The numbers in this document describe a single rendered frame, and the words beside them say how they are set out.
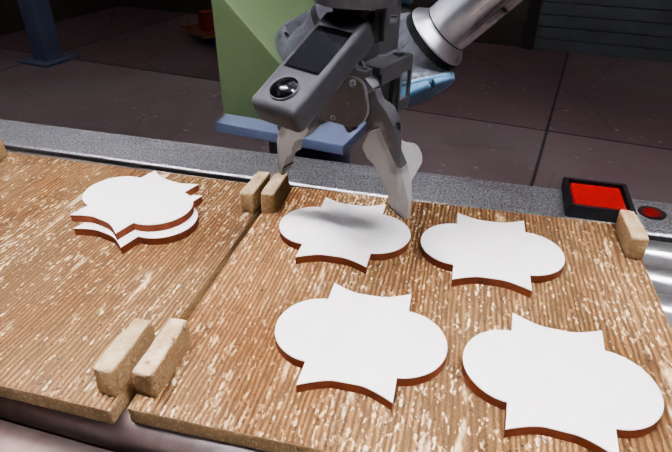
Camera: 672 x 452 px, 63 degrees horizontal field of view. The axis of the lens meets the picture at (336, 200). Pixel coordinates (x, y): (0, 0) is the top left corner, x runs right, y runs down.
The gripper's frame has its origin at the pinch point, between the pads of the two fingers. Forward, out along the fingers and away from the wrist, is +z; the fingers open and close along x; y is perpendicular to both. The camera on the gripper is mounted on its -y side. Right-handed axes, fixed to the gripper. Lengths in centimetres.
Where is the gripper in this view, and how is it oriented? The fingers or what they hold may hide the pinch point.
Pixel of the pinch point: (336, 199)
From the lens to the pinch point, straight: 54.7
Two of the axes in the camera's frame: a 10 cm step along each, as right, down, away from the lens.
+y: 5.7, -4.1, 7.2
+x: -8.2, -3.1, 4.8
